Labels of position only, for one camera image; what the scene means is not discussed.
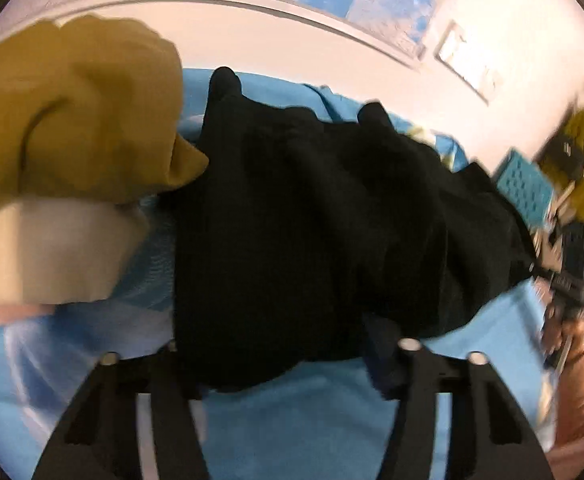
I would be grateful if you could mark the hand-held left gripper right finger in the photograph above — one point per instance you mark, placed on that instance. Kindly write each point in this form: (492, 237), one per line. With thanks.
(412, 375)

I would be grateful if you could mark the black garment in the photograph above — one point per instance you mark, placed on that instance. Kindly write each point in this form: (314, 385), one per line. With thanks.
(332, 240)

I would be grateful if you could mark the white wall socket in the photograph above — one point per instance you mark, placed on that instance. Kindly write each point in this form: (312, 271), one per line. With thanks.
(467, 62)

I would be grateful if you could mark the white cloth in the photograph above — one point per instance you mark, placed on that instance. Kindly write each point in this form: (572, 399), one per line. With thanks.
(46, 255)

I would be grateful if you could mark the black handbag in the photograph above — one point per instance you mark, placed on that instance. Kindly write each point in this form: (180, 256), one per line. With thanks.
(567, 157)

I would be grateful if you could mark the teal perforated hanging basket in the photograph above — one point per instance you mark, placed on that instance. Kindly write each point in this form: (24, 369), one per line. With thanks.
(524, 187)

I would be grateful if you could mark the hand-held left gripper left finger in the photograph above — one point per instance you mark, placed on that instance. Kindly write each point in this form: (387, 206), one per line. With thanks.
(171, 410)

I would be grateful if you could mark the person's right hand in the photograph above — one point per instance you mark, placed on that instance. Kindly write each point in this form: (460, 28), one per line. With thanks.
(582, 385)

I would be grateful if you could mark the olive cloth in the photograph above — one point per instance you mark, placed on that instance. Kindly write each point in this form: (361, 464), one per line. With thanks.
(76, 110)

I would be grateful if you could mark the blue floral bedsheet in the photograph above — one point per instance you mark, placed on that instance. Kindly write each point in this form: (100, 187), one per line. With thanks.
(292, 430)

